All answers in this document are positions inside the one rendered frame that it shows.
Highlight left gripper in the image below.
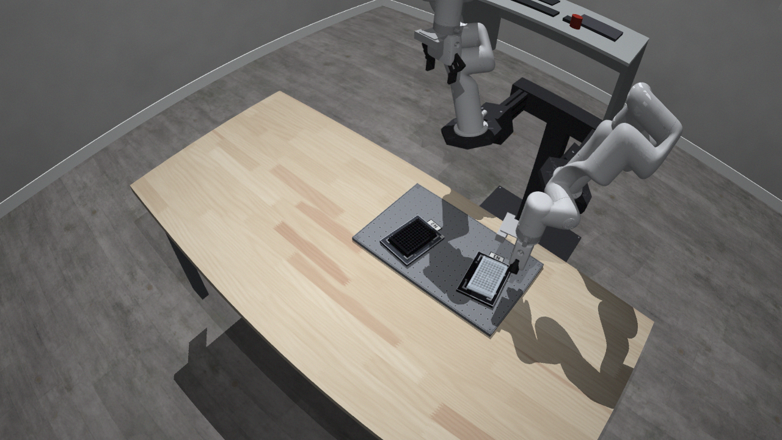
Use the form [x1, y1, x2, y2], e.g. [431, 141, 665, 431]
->
[508, 239, 538, 274]

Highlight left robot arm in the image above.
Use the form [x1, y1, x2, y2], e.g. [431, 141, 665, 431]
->
[495, 82, 682, 245]

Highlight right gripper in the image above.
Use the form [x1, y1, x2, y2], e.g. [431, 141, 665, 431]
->
[422, 34, 466, 84]

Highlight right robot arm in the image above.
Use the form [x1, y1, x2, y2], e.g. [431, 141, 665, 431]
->
[414, 0, 495, 137]

